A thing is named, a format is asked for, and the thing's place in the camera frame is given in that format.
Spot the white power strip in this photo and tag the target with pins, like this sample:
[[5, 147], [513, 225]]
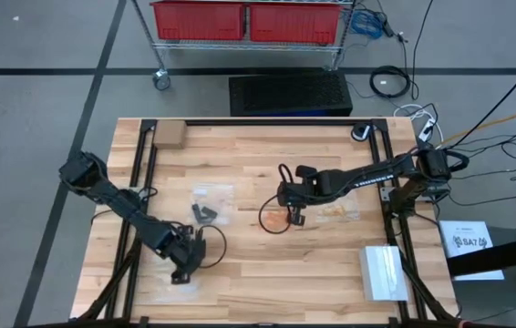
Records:
[[426, 130]]

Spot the black beam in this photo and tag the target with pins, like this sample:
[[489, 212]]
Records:
[[504, 255]]

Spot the white printed paper sheet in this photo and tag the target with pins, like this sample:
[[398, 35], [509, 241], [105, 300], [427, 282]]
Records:
[[467, 241]]

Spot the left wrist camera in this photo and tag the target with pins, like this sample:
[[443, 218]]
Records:
[[176, 241]]

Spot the small cardboard box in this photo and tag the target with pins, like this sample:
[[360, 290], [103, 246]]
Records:
[[169, 133]]

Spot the white box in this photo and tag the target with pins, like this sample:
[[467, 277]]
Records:
[[383, 273]]

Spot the black aluminium table frame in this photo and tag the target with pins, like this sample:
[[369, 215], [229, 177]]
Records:
[[276, 122]]

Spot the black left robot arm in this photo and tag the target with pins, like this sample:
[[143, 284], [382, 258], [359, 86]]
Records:
[[121, 202]]

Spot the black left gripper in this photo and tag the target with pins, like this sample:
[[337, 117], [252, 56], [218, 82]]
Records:
[[185, 264]]

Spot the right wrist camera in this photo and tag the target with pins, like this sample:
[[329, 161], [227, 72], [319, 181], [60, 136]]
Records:
[[306, 172]]

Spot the clear plastic zip bag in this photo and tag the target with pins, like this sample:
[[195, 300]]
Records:
[[221, 196], [340, 212], [162, 291]]

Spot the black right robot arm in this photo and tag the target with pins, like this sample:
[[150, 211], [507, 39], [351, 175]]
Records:
[[367, 180]]

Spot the grey side table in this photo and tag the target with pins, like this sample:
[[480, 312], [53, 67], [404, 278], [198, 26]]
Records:
[[504, 303]]

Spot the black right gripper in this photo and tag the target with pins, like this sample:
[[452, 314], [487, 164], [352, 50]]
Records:
[[312, 191]]

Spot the black perforated metal case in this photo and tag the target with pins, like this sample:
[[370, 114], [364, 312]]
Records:
[[290, 93]]

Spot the red plastic bin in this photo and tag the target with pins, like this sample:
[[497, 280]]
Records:
[[294, 23], [199, 20]]

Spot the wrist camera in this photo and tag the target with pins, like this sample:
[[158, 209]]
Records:
[[176, 241], [306, 172]]

